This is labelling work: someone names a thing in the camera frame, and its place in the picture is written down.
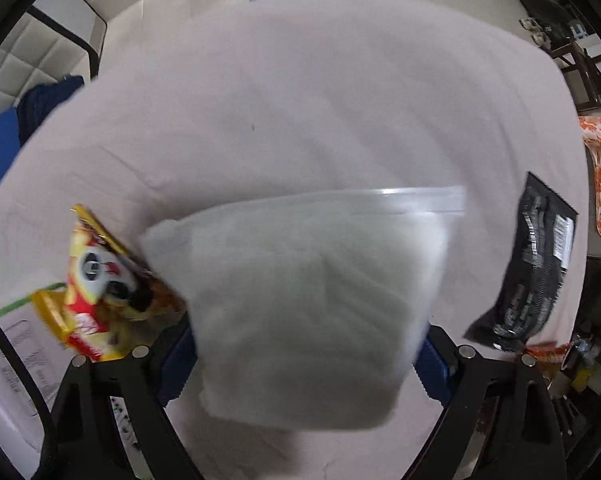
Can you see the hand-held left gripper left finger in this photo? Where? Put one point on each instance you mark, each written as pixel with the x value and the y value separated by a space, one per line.
pixel 178 360

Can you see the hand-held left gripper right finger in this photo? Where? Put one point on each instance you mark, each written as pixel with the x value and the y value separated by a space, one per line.
pixel 436 360

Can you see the yellow red panda snack packet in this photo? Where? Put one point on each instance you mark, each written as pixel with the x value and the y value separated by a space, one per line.
pixel 100 290

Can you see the black snack packet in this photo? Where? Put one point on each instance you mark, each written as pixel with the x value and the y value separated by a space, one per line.
pixel 530 270

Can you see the clear plastic zip bag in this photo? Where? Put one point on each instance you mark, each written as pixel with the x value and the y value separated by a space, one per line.
pixel 300 305

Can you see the orange snack packet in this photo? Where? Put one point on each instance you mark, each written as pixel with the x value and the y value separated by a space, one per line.
pixel 548 355

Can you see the white printed paper sheet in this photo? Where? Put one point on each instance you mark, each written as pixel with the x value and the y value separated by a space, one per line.
pixel 15 360

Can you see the white tablecloth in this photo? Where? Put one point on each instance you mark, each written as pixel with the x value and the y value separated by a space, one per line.
pixel 300 110

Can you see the dark blue cloth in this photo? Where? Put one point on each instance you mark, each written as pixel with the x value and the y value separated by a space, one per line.
pixel 43 105

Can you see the wooden chair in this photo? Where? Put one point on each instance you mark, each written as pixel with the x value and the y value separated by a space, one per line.
pixel 583 72

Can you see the white tufted headboard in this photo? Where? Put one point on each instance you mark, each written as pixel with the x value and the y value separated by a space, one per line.
pixel 45 25

